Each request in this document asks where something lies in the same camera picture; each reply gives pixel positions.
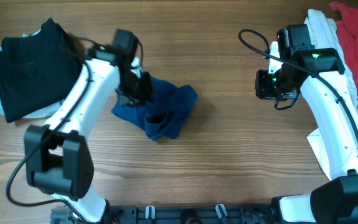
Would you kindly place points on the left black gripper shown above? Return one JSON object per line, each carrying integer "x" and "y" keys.
{"x": 147, "y": 90}

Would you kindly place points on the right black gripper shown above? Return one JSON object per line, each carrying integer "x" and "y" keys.
{"x": 262, "y": 91}

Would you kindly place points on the blue polo shirt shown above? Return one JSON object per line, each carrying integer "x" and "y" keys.
{"x": 166, "y": 115}

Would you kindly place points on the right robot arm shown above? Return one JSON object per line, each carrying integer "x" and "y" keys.
{"x": 298, "y": 69}

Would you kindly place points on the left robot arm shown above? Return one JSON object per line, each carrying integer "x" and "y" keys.
{"x": 57, "y": 158}

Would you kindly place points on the white shirt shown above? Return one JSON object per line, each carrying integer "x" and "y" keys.
{"x": 323, "y": 35}

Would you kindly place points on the light blue folded shirt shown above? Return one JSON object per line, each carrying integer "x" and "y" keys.
{"x": 41, "y": 113}

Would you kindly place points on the black folded shirt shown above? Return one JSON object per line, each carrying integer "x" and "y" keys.
{"x": 37, "y": 71}

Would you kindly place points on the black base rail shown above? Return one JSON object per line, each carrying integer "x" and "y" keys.
{"x": 241, "y": 214}

